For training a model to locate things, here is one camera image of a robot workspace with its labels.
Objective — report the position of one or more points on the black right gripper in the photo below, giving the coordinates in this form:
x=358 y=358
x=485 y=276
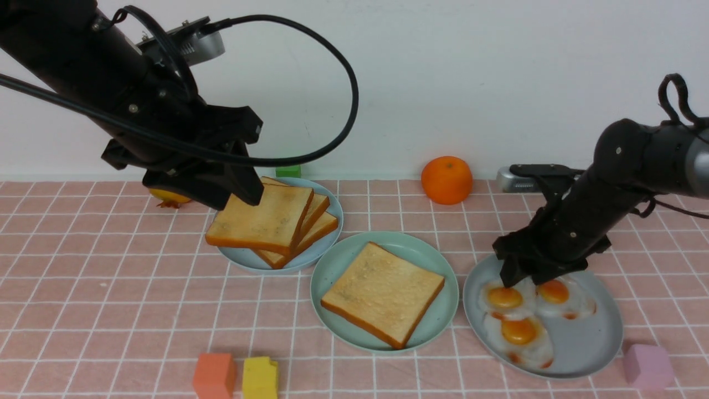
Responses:
x=557 y=242

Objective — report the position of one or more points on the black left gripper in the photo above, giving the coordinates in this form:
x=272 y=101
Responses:
x=216 y=128

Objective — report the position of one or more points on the fried egg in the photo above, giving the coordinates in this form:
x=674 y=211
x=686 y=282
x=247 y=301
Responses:
x=524 y=343
x=564 y=298
x=513 y=303

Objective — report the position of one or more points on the toast slice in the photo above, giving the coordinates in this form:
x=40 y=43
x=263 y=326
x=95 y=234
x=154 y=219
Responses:
x=317 y=207
x=272 y=225
x=325 y=224
x=383 y=294

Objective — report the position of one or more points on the grey egg plate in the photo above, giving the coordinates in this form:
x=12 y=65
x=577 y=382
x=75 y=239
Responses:
x=581 y=348

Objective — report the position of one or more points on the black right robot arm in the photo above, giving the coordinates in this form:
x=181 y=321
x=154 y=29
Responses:
x=632 y=164

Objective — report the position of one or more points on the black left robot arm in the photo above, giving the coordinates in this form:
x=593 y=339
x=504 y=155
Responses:
x=83 y=56

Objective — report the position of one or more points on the red yellow pomegranate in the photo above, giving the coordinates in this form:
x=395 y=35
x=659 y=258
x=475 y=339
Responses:
x=168 y=199

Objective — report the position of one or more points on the green cube block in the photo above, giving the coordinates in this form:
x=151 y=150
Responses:
x=288 y=172

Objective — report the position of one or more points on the light blue bread plate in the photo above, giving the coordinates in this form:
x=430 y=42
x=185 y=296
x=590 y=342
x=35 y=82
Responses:
x=246 y=259

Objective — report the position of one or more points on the orange mandarin fruit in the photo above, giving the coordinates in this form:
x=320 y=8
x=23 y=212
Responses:
x=447 y=180

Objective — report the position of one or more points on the mint green centre plate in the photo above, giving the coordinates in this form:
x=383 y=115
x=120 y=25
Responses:
x=335 y=261

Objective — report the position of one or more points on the pink block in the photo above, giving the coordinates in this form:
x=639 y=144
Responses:
x=648 y=367

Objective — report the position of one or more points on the pink checkered tablecloth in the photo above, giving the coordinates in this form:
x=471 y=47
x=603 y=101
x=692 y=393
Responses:
x=106 y=295

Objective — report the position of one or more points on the orange block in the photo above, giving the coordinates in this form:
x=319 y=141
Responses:
x=214 y=376

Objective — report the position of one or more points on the yellow block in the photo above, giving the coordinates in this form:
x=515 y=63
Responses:
x=260 y=378

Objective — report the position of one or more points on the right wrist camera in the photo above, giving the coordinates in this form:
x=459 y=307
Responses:
x=523 y=177

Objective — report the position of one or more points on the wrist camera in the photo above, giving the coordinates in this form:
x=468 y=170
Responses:
x=195 y=43
x=523 y=177

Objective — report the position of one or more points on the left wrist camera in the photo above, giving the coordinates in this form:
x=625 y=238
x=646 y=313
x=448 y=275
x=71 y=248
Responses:
x=195 y=43

